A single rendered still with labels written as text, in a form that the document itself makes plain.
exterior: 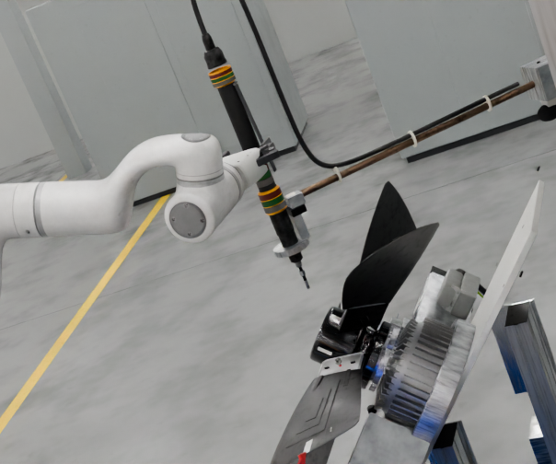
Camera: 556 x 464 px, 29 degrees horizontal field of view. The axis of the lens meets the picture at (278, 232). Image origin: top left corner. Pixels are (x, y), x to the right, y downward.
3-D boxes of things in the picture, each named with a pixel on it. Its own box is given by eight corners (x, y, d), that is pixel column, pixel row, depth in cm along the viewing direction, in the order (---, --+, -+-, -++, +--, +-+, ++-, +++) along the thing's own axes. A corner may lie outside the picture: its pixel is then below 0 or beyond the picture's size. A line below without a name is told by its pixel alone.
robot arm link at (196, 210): (188, 160, 176) (194, 213, 179) (158, 189, 164) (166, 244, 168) (237, 161, 173) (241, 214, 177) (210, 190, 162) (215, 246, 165)
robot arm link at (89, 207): (40, 133, 174) (223, 125, 170) (55, 224, 180) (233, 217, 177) (22, 151, 166) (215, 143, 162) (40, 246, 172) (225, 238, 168)
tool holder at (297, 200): (312, 233, 206) (294, 188, 203) (324, 240, 199) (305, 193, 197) (271, 253, 204) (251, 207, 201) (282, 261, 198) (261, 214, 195)
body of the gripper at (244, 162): (202, 213, 181) (223, 190, 191) (254, 197, 177) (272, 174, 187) (184, 173, 179) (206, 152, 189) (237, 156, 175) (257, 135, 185)
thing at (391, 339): (381, 369, 226) (373, 365, 226) (404, 317, 219) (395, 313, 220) (368, 404, 214) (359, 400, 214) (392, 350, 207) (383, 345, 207)
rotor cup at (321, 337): (371, 365, 227) (315, 342, 228) (394, 311, 220) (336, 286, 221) (357, 401, 214) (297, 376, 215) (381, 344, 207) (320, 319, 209)
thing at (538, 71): (573, 82, 216) (561, 43, 214) (592, 84, 210) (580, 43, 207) (530, 102, 214) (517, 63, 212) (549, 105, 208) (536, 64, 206)
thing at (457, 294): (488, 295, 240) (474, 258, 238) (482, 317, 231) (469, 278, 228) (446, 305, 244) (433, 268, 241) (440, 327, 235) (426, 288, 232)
